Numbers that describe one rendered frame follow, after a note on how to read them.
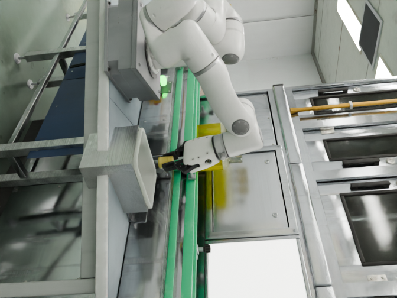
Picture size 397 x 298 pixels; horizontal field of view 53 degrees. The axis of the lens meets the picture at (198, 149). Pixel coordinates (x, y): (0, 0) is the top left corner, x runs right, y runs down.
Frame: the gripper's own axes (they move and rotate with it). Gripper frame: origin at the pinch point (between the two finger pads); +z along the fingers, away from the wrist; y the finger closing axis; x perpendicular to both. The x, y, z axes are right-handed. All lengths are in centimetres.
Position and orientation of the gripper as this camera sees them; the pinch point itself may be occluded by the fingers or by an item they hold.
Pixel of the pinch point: (169, 161)
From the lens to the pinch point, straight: 122.1
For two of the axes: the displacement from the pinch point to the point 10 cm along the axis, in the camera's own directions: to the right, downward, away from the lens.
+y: 0.1, -6.9, 7.3
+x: -3.8, -6.7, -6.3
